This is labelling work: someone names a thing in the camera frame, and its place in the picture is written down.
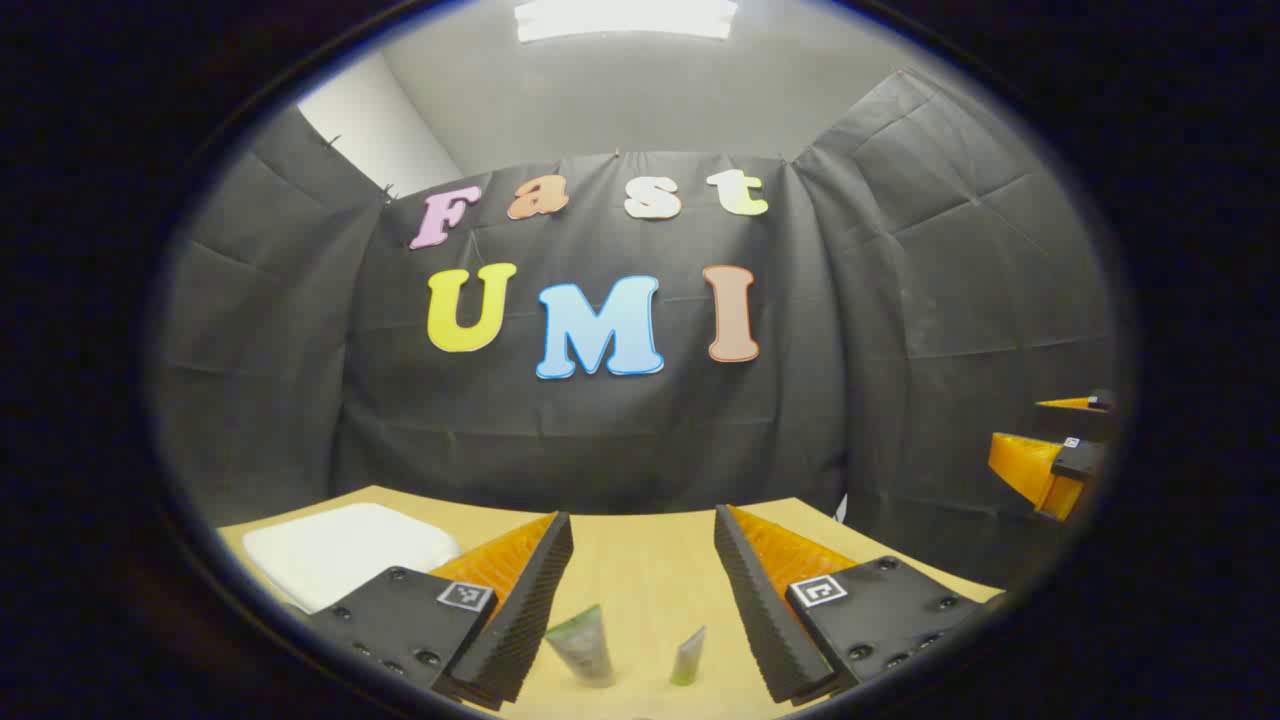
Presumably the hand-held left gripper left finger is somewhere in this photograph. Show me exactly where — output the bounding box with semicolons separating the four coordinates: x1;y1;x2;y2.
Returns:
305;512;575;713

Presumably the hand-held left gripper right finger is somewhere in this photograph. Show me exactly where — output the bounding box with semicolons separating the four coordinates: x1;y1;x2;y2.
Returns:
714;505;1006;706

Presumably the green skincare tube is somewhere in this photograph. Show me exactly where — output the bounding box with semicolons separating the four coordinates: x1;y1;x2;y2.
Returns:
543;604;617;689

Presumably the small pale skincare tube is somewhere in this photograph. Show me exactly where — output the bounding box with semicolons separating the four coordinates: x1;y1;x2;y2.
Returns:
669;626;707;687

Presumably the white suitcase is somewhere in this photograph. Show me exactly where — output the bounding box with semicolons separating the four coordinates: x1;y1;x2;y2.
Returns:
242;502;463;615

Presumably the black backdrop cloth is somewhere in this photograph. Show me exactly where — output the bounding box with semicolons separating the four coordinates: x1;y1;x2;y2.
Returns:
150;65;1121;591

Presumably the ceiling light panel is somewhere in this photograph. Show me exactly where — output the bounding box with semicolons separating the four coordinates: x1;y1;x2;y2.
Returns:
513;0;739;43

